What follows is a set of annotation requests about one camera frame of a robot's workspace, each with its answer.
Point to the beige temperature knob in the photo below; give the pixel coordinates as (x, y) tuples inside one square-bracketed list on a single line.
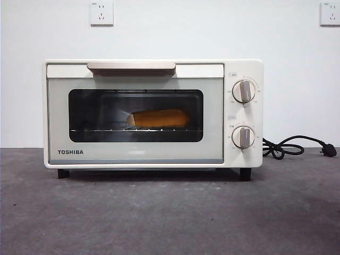
[(243, 91)]

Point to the yellow corn cob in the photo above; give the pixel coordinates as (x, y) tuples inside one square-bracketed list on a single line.
[(160, 118)]

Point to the white wall socket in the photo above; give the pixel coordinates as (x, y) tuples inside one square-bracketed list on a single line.
[(101, 14), (330, 14)]

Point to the beige timer knob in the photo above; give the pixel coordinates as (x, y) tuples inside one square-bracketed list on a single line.
[(243, 137)]

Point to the black oven foot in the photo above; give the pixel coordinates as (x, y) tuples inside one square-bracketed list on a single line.
[(63, 174), (245, 175)]

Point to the oven door with glass window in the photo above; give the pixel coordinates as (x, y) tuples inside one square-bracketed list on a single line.
[(132, 151)]

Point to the cream Toshiba toaster oven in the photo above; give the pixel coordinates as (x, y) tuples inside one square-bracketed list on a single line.
[(244, 159)]

